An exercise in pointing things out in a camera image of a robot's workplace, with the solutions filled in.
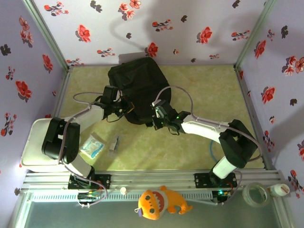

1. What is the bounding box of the white slotted cable duct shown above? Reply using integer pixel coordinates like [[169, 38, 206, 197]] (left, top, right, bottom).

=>
[[30, 191, 213, 203]]

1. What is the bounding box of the small white bottle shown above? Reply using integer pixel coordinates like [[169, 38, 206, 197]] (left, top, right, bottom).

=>
[[270, 183, 291, 197]]

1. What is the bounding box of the aluminium corner post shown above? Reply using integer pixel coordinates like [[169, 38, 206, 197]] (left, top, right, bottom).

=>
[[234, 0, 278, 69], [21, 0, 74, 72]]

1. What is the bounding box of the lilac right arm cable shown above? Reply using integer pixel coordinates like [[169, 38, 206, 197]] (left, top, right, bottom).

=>
[[154, 85, 262, 206]]

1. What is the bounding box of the orange shark plush toy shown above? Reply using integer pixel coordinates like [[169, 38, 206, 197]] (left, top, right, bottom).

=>
[[134, 185, 193, 220]]

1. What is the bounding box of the small circuit board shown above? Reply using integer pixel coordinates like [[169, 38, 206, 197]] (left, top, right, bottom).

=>
[[212, 189, 232, 198], [77, 192, 100, 201]]

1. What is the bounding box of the black backpack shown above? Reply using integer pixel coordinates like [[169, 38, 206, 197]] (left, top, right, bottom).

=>
[[107, 57, 172, 127]]

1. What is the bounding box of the blue cable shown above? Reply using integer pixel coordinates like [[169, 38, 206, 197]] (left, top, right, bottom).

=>
[[209, 139, 218, 162]]

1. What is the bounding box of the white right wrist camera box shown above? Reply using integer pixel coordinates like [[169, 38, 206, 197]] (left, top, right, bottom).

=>
[[151, 99, 168, 119]]

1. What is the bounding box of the small grey metal object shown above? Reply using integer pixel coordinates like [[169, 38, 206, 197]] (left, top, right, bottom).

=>
[[107, 133, 123, 159]]

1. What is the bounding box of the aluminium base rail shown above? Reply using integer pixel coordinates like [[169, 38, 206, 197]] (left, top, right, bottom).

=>
[[20, 170, 285, 192]]

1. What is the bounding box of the white plastic tray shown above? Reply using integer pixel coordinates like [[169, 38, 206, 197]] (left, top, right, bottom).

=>
[[20, 118, 77, 173]]

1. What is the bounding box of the blue and white tissue packet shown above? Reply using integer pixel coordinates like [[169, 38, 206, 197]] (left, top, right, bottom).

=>
[[80, 134, 106, 160]]

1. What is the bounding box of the aluminium side rail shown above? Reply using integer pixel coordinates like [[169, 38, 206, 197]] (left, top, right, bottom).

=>
[[234, 65, 276, 171], [52, 66, 74, 119]]

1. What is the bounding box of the clear tape roll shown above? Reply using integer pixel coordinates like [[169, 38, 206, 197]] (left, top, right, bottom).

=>
[[242, 182, 270, 209]]

